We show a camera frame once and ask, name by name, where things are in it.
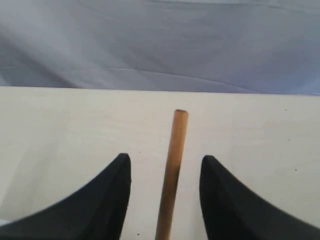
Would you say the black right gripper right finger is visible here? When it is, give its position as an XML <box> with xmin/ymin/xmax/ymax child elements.
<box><xmin>199</xmin><ymin>155</ymin><xmax>320</xmax><ymax>240</ymax></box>

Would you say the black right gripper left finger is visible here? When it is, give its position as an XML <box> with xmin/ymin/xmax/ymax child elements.
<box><xmin>0</xmin><ymin>153</ymin><xmax>132</xmax><ymax>240</ymax></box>

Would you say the wooden chopstick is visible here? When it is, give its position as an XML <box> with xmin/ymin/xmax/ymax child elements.
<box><xmin>155</xmin><ymin>109</ymin><xmax>189</xmax><ymax>240</ymax></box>

